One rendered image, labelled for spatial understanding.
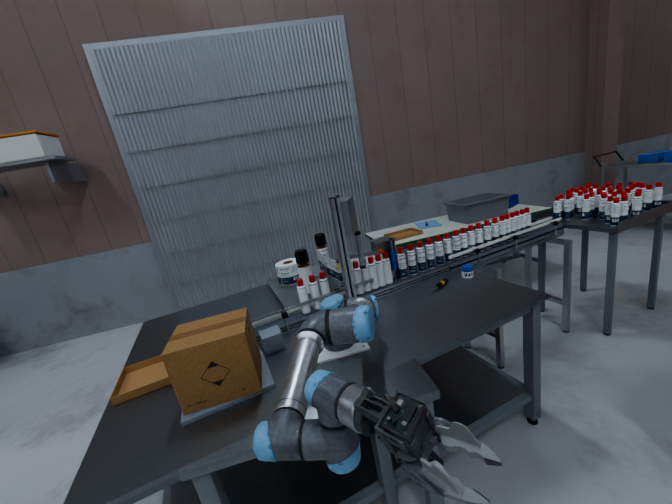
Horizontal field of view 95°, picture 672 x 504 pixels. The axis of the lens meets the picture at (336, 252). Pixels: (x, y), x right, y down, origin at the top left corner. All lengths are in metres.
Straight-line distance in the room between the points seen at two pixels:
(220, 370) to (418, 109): 4.53
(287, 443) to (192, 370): 0.68
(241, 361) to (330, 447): 0.68
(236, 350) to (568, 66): 6.38
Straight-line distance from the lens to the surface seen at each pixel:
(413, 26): 5.38
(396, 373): 1.33
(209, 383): 1.36
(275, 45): 4.79
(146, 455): 1.42
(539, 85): 6.34
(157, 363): 1.96
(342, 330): 0.98
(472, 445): 0.56
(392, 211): 4.93
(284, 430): 0.74
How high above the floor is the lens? 1.66
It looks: 16 degrees down
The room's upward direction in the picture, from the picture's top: 11 degrees counter-clockwise
